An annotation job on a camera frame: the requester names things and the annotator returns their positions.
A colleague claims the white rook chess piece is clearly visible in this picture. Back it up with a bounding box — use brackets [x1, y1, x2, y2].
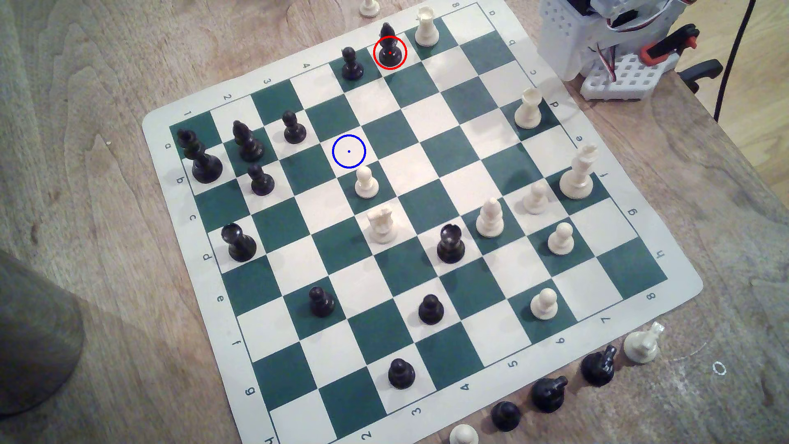
[514, 88, 544, 130]
[415, 6, 440, 48]

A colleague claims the white king chess piece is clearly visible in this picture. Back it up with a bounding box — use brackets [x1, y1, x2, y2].
[559, 143, 600, 200]

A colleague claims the black king chess piece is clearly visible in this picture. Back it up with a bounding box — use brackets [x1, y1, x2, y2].
[177, 128, 223, 184]

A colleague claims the black bishop chess piece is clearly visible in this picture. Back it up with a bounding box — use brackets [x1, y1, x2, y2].
[232, 120, 265, 163]
[376, 22, 404, 69]

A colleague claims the black power cable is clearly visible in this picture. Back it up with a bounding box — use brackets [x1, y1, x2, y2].
[713, 0, 758, 123]

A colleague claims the white perforated base plate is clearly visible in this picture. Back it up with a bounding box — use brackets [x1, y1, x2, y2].
[579, 52, 676, 102]

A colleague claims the orange and black clamp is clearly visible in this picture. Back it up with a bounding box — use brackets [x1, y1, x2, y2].
[639, 25, 700, 67]

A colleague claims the grey blurred cylinder object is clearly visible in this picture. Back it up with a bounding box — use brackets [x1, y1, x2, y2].
[0, 249, 86, 416]

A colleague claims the black pawn chess piece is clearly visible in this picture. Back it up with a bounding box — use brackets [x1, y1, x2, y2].
[248, 163, 276, 197]
[491, 401, 521, 432]
[418, 294, 445, 326]
[308, 286, 335, 318]
[388, 358, 416, 390]
[282, 110, 308, 145]
[341, 47, 365, 81]

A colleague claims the white bishop chess piece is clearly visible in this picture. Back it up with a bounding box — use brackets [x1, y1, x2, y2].
[476, 198, 505, 239]

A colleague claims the black clamp handle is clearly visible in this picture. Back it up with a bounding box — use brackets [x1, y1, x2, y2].
[678, 59, 724, 94]

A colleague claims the white knight chess piece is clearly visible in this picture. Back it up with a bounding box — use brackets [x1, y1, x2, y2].
[623, 322, 666, 364]
[367, 205, 398, 244]

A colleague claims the black rook chess piece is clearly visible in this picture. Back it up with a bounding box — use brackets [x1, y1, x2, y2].
[437, 224, 466, 264]

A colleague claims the green and white chessboard mat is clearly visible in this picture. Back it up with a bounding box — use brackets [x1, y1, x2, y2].
[142, 0, 705, 444]

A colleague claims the black knight chess piece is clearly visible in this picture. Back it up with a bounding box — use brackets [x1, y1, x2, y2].
[531, 375, 569, 414]
[581, 345, 618, 387]

